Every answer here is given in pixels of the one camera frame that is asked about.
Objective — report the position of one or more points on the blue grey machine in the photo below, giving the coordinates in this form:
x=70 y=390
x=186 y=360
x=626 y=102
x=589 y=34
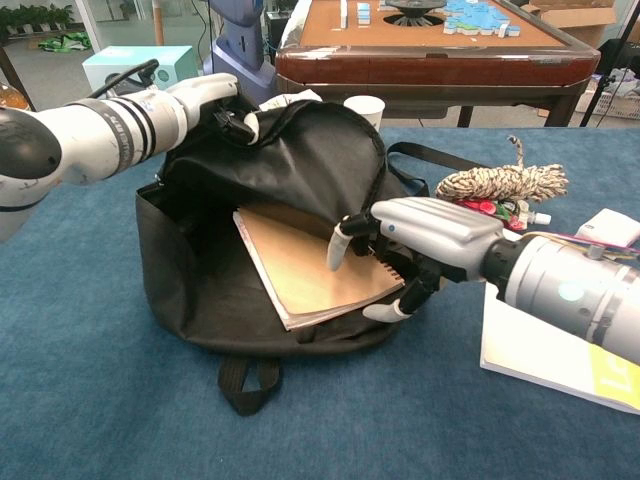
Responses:
x=240 y=45

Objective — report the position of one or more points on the white yellow Lexicon book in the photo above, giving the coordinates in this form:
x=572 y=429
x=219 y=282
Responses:
x=525 y=350

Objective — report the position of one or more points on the white plastic basket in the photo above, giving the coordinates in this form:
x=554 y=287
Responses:
x=620 y=105

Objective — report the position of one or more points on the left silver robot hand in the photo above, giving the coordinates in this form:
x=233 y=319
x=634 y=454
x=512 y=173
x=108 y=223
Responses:
x=205 y=90

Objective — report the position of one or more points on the blue table mat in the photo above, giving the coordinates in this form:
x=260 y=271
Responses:
x=100 y=375

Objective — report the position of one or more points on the white paper cup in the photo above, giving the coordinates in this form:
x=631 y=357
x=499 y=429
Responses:
x=367 y=110

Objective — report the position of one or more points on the teal speaker box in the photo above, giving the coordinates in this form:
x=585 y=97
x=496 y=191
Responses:
x=125 y=62

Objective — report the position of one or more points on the green potted plants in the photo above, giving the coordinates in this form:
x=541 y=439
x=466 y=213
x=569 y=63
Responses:
x=35 y=17

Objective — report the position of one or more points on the cardboard box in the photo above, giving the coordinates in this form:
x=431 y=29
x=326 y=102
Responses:
x=585 y=25

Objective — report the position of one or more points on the floral snack packet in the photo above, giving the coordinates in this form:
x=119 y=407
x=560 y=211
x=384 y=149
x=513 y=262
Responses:
x=300 y=95

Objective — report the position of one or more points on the brown mahjong table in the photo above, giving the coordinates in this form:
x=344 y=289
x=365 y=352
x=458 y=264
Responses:
x=425 y=65

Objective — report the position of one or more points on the pink juice pouch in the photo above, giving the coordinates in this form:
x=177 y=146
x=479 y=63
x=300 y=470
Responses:
x=500 y=207

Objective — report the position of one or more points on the small white box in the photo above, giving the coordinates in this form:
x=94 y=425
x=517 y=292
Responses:
x=610 y=225

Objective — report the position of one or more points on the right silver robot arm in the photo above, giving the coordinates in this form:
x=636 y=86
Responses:
x=560 y=285

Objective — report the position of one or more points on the black tripod stand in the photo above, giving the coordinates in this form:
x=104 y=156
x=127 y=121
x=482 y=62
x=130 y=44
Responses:
x=593 y=102

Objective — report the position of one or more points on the black fabric backpack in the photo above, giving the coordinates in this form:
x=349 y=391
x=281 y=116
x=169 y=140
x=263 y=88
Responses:
x=300 y=165

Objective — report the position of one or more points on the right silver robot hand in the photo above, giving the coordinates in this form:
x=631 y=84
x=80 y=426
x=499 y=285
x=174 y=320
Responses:
x=435 y=225

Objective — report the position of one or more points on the blue mahjong tile heap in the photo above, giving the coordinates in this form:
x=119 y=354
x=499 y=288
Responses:
x=475 y=17

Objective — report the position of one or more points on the green cloth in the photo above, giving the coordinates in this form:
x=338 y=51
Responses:
x=65 y=42

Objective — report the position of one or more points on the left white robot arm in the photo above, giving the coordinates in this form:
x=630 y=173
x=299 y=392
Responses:
x=90 y=135

